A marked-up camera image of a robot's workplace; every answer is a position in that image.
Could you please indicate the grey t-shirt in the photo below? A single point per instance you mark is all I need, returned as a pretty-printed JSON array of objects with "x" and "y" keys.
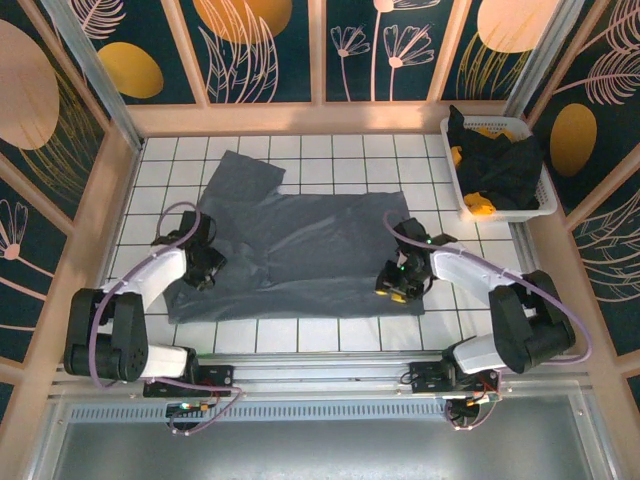
[{"x": 320, "y": 235}]

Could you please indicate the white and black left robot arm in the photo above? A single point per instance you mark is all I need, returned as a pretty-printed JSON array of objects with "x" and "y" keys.
[{"x": 160, "y": 270}]

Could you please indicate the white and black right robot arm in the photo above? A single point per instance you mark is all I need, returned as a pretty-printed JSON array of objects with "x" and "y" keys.
[{"x": 465, "y": 270}]

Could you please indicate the yellow t-shirt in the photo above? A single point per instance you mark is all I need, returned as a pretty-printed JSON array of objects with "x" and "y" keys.
[{"x": 477, "y": 202}]

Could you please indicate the perforated metal strip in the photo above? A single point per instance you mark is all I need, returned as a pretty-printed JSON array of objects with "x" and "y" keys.
[{"x": 320, "y": 410}]

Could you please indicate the black and yellow clothes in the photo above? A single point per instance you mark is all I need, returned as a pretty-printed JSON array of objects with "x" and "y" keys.
[{"x": 505, "y": 170}]

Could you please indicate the white plastic basket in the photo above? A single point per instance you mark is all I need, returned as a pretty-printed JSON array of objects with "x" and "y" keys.
[{"x": 545, "y": 200}]

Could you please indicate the grey metal plate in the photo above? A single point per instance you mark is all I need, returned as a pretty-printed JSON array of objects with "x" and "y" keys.
[{"x": 320, "y": 450}]

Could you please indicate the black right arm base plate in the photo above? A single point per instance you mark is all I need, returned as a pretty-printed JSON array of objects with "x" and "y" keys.
[{"x": 425, "y": 377}]

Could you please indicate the long aluminium base rail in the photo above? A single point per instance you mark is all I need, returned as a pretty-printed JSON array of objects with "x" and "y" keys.
[{"x": 320, "y": 372}]

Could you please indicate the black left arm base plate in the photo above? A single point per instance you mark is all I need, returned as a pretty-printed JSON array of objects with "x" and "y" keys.
[{"x": 215, "y": 374}]

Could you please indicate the short aluminium side rail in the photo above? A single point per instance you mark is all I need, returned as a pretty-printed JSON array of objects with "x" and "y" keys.
[{"x": 524, "y": 245}]

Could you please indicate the aluminium corner post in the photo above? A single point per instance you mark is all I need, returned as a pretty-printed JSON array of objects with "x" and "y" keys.
[
  {"x": 537, "y": 55},
  {"x": 107, "y": 95}
]

